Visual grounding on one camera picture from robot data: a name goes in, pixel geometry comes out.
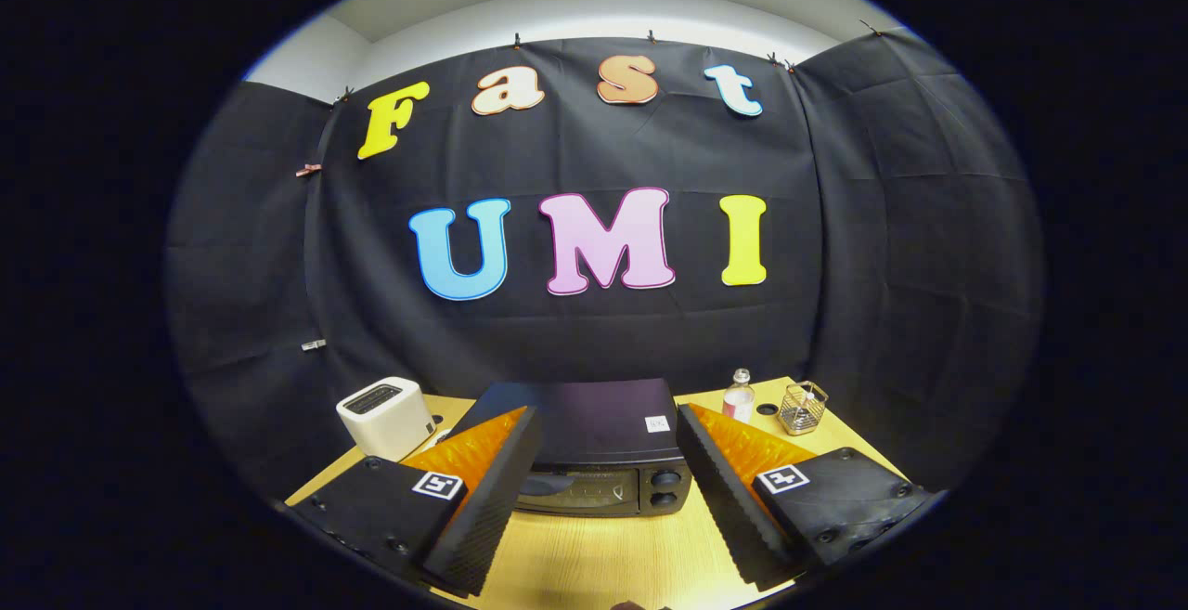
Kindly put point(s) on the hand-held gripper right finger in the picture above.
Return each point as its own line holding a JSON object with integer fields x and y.
{"x": 724, "y": 499}

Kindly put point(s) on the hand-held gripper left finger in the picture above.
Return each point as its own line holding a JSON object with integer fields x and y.
{"x": 497, "y": 499}

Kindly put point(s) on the black toaster oven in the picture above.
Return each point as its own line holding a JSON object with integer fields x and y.
{"x": 603, "y": 415}

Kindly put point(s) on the white bread toaster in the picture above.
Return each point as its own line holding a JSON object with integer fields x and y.
{"x": 380, "y": 424}

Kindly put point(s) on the small white dish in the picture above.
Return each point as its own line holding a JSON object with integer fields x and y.
{"x": 442, "y": 438}

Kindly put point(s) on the clear plastic bottle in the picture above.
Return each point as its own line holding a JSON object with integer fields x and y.
{"x": 739, "y": 401}

